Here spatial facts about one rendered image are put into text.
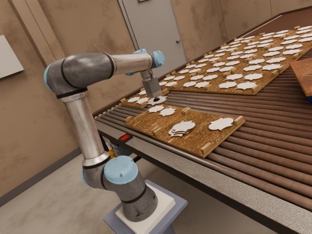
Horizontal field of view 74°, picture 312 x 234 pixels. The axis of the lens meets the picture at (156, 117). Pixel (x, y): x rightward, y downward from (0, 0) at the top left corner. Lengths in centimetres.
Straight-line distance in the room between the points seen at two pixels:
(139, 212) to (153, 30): 410
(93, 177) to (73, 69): 42
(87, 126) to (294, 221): 74
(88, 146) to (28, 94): 277
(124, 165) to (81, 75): 35
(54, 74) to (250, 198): 80
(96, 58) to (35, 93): 287
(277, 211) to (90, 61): 76
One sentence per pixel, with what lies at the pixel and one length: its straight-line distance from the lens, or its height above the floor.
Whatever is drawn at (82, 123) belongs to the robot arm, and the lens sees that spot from 83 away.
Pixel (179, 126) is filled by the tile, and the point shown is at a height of 97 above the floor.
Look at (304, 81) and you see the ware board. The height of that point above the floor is 104.
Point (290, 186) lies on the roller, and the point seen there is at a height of 91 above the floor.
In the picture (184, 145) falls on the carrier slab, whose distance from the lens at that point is 111.
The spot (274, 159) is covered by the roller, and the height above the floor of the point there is 92.
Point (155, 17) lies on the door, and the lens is 476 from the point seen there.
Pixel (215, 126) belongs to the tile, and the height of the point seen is 95.
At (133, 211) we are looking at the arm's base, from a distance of 88.
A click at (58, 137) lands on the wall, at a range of 372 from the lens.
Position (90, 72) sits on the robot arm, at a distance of 73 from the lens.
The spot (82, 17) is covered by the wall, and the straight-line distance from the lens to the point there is 396.
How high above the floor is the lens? 153
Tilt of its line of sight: 23 degrees down
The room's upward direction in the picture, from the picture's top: 20 degrees counter-clockwise
